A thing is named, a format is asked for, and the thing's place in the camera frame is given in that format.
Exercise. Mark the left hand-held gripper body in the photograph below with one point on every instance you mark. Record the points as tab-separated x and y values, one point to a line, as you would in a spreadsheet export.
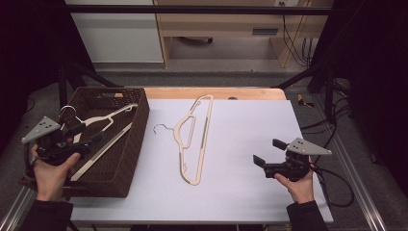
40	130

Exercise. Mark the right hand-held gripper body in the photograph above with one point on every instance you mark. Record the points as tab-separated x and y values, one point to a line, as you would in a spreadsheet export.
304	148

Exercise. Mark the beige clothes hanger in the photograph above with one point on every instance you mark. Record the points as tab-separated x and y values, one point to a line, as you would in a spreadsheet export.
96	120
193	182

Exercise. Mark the brown woven basket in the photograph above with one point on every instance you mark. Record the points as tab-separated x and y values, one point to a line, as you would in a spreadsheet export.
128	154

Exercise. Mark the person's right hand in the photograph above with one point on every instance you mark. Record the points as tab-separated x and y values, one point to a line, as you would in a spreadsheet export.
298	191

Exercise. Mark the person's left hand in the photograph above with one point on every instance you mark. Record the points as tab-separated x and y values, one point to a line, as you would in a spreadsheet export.
53	179

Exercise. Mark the white table sheet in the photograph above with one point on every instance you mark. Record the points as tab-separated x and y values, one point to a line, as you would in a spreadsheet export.
250	160

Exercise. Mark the yellow and black tool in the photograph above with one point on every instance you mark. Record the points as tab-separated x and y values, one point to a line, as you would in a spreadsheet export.
301	101

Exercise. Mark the black curtain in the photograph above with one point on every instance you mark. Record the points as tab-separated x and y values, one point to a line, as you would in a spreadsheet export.
25	64
378	80

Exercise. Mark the white cabinet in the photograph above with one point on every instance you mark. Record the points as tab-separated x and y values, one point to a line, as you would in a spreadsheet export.
118	38

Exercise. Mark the light wooden desk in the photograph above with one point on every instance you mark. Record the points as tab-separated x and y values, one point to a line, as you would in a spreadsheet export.
224	22

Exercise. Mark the black horizontal metal bar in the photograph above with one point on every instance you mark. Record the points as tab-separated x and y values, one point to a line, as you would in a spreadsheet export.
192	9

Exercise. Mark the black metal frame leg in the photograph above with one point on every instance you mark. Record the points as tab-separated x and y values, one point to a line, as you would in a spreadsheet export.
328	93
63	86

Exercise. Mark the aluminium rail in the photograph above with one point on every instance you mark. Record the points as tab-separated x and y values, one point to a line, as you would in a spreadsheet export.
359	189
12	211

